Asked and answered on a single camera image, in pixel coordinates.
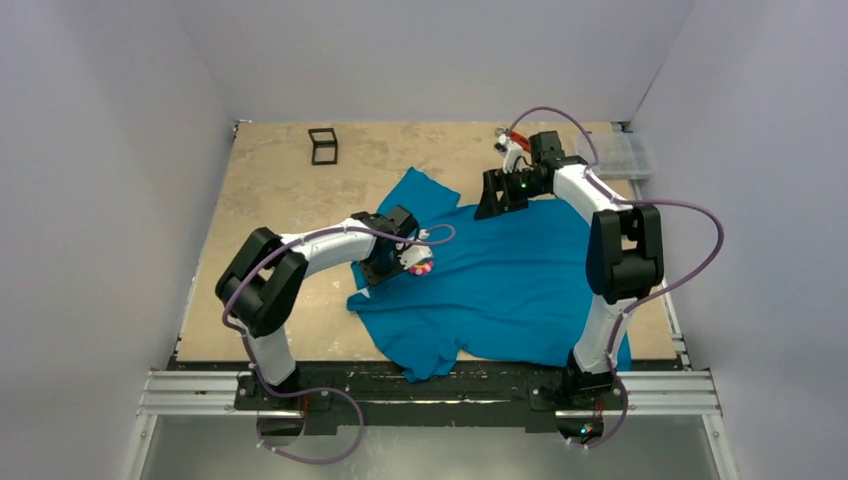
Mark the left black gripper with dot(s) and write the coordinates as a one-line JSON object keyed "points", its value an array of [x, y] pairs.
{"points": [[373, 279]]}

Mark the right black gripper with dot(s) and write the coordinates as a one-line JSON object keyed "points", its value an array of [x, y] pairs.
{"points": [[500, 188]]}

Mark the pink flower brooch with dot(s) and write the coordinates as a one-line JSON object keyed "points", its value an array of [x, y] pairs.
{"points": [[423, 268]]}

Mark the blue t-shirt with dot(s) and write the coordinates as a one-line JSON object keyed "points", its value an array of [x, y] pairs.
{"points": [[512, 288]]}

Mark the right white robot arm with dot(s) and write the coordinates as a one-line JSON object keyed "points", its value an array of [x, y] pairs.
{"points": [[624, 259]]}

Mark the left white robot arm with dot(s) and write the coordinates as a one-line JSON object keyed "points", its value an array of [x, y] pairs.
{"points": [[260, 286]]}

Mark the clear plastic organizer box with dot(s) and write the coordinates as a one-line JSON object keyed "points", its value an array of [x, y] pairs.
{"points": [[617, 156]]}

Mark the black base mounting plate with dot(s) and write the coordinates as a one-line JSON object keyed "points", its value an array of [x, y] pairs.
{"points": [[472, 395]]}

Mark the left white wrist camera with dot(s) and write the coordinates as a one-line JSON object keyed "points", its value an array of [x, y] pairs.
{"points": [[411, 254]]}

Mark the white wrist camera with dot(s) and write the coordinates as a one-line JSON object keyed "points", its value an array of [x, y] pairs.
{"points": [[411, 254], [511, 152]]}

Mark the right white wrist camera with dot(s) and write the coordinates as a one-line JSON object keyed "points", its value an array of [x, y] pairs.
{"points": [[511, 152]]}

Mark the red handled adjustable wrench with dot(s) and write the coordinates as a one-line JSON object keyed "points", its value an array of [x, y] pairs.
{"points": [[506, 138]]}

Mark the black wire frame stand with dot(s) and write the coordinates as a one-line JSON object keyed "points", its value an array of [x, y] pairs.
{"points": [[324, 146]]}

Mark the aluminium rail frame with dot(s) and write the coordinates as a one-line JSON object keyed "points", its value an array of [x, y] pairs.
{"points": [[185, 392]]}

